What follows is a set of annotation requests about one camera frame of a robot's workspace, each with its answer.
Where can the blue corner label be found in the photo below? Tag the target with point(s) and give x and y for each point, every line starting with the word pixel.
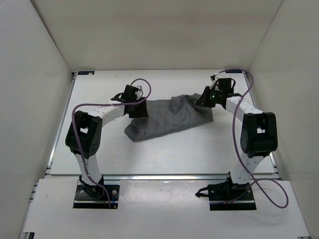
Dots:
pixel 233 71
pixel 86 73

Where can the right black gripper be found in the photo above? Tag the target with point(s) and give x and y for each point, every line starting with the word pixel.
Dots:
pixel 203 101

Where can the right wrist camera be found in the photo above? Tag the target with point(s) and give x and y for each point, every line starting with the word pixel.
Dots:
pixel 214 80

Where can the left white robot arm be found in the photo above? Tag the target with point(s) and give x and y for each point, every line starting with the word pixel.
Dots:
pixel 84 135

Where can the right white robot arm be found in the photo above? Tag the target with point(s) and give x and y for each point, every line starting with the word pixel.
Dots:
pixel 254 131

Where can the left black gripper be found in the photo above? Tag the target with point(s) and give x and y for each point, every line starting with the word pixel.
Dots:
pixel 142 111

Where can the front aluminium rail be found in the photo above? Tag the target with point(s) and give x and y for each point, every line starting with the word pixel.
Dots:
pixel 165 177

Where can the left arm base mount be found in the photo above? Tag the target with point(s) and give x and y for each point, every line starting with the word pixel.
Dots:
pixel 87 199

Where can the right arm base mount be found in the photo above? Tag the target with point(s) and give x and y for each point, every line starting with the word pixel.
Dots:
pixel 228 196

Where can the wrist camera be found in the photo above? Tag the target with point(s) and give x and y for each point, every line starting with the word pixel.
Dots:
pixel 139 91
pixel 214 80

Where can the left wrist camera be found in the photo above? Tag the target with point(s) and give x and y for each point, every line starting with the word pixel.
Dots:
pixel 139 91

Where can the aluminium rail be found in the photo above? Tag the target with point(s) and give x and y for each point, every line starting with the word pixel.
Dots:
pixel 165 177
pixel 61 122

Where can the grey pleated skirt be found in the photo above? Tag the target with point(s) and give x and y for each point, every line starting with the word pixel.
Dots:
pixel 169 116

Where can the left aluminium rail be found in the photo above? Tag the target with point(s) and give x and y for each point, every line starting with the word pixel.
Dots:
pixel 61 122

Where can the right blue corner label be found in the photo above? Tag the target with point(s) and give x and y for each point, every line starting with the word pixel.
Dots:
pixel 233 71

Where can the left blue corner label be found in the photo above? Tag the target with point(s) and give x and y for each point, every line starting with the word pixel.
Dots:
pixel 86 73

